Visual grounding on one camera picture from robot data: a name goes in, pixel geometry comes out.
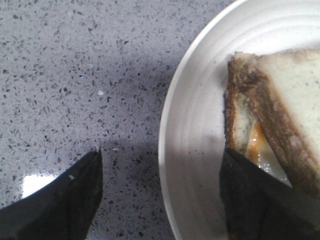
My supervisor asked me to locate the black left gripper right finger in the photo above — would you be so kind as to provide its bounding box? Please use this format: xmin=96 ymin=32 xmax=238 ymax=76
xmin=219 ymin=148 xmax=320 ymax=240

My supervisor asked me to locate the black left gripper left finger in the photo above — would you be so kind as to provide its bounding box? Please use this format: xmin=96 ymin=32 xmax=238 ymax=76
xmin=0 ymin=151 xmax=103 ymax=240

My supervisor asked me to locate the white round plate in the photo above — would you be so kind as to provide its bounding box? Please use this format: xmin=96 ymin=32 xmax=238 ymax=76
xmin=158 ymin=0 xmax=320 ymax=240

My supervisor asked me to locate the white bread slice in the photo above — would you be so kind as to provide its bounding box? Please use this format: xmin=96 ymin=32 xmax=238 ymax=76
xmin=233 ymin=47 xmax=320 ymax=199

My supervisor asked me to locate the bottom bread slice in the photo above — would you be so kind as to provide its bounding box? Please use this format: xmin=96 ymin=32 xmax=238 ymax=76
xmin=224 ymin=52 xmax=256 ymax=157

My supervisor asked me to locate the fried egg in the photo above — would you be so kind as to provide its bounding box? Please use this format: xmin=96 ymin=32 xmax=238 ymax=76
xmin=245 ymin=121 xmax=292 ymax=187

